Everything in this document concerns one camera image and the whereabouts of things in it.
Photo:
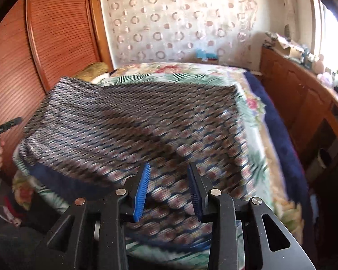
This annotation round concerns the wooden slatted wardrobe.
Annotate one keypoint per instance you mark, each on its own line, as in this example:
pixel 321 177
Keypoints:
pixel 59 33

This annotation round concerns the open cardboard box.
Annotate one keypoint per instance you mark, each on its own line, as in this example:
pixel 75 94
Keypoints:
pixel 287 47

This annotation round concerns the navy blue bed sheet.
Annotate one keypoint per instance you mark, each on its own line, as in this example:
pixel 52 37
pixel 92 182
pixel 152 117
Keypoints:
pixel 281 135

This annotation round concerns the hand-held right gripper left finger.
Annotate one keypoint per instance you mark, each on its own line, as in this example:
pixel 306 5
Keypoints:
pixel 142 191

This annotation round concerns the sheer circle-patterned curtain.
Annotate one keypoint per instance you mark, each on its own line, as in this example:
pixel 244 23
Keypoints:
pixel 171 19

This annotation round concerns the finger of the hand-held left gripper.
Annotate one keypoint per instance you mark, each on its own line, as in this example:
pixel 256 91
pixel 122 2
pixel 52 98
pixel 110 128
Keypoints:
pixel 5 125

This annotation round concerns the white air conditioner pipe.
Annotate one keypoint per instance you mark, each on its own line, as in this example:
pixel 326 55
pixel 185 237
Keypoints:
pixel 291 5

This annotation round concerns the navy circle-patterned shirt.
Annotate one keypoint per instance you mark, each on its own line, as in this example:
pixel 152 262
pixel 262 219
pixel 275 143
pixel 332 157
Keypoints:
pixel 115 123

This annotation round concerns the wood-framed window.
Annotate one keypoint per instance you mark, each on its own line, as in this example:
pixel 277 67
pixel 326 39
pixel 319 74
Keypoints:
pixel 335 39

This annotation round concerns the gold patterned pillow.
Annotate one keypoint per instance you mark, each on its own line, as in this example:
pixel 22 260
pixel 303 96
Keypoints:
pixel 94 69

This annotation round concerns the dark waste bin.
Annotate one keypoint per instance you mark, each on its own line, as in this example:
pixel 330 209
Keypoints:
pixel 318 161

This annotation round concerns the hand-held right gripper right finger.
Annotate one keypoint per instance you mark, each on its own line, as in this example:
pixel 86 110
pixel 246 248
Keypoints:
pixel 194 191

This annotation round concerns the long wooden cabinet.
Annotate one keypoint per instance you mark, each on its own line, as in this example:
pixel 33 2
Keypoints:
pixel 295 90

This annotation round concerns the blue box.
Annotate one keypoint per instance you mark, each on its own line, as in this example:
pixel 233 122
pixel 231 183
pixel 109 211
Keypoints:
pixel 205 55

